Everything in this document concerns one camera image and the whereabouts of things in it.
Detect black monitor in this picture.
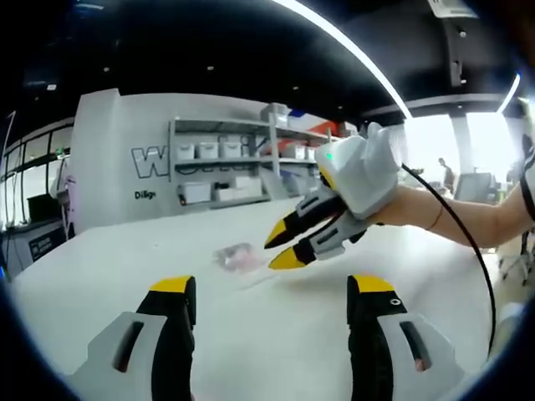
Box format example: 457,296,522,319
27,194,60,223

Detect ceiling air conditioner unit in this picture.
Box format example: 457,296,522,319
426,0,480,20

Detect dark cabinet with label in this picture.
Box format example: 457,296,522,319
2,219,70,277

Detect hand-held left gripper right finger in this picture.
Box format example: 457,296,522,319
345,273,467,401

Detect clear resealable bag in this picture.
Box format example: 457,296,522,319
211,241,278,276

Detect person's right hand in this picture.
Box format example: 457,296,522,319
367,185,436,231

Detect long ceiling light strip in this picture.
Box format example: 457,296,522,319
271,0,415,121

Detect white stacked boxes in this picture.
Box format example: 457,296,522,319
212,175,263,203

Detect grey office chair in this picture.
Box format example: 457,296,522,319
454,172,499,205

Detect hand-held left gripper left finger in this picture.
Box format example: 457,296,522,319
69,274,197,401

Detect large white storage box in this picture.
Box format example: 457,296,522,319
178,181,212,206

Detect grey metal shelving unit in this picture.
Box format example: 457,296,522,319
168,104,335,210

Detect row of white storage bins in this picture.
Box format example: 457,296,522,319
175,140,317,162

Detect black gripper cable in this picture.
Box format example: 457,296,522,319
400,163,497,361

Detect short ceiling light strip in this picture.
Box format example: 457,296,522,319
497,73,522,112

